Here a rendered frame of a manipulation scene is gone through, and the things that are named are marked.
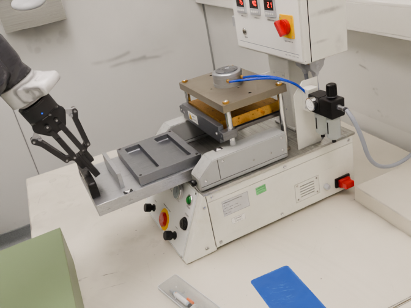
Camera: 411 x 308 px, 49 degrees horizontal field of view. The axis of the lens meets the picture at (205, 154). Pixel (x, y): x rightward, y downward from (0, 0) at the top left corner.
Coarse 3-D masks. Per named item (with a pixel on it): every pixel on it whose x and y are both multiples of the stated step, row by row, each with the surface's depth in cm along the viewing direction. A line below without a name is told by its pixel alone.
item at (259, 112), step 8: (192, 104) 124; (200, 104) 122; (256, 104) 115; (264, 104) 114; (272, 104) 114; (208, 112) 116; (216, 112) 115; (232, 112) 113; (240, 112) 112; (248, 112) 112; (256, 112) 113; (264, 112) 112; (272, 112) 115; (216, 120) 112; (224, 120) 109; (232, 120) 110; (240, 120) 111; (248, 120) 112; (256, 120) 113; (264, 120) 114; (224, 128) 110; (240, 128) 112
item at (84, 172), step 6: (78, 168) 113; (84, 168) 111; (84, 174) 108; (90, 174) 107; (84, 180) 107; (90, 180) 104; (90, 186) 103; (96, 186) 104; (90, 192) 104; (96, 192) 104
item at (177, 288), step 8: (168, 280) 104; (176, 280) 104; (184, 280) 103; (160, 288) 102; (168, 288) 102; (176, 288) 101; (184, 288) 101; (192, 288) 101; (176, 296) 99; (184, 296) 99; (192, 296) 98; (200, 296) 98; (184, 304) 97; (192, 304) 96; (200, 304) 96; (208, 304) 95; (216, 304) 95
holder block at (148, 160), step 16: (144, 144) 121; (160, 144) 123; (176, 144) 120; (128, 160) 114; (144, 160) 116; (160, 160) 111; (176, 160) 109; (192, 160) 109; (144, 176) 105; (160, 176) 107
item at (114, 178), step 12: (108, 156) 114; (108, 168) 116; (120, 168) 116; (192, 168) 109; (96, 180) 113; (108, 180) 111; (120, 180) 106; (132, 180) 109; (156, 180) 107; (168, 180) 107; (180, 180) 109; (108, 192) 106; (120, 192) 105; (132, 192) 104; (144, 192) 106; (156, 192) 107; (96, 204) 102; (108, 204) 103; (120, 204) 104
